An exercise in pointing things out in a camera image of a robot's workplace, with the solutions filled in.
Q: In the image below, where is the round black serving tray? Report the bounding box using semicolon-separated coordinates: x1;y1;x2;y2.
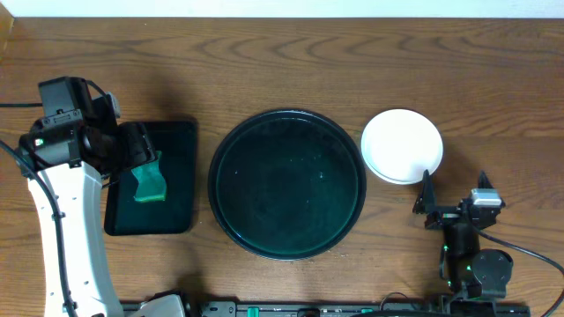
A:
208;109;367;261

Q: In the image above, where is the rectangular black sponge tray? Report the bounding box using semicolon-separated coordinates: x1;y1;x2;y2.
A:
104;122;197;236

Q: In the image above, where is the green sponge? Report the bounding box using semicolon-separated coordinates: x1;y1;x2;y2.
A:
131;151;167;203

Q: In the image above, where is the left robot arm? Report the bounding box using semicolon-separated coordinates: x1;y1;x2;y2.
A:
16;77;187;316

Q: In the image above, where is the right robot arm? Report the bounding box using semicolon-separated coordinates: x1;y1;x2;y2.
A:
412;171;513;300

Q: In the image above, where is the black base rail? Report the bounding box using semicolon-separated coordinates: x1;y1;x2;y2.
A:
121;299;532;317

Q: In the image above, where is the white plate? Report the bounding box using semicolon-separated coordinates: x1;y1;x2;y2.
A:
360;108;444;185

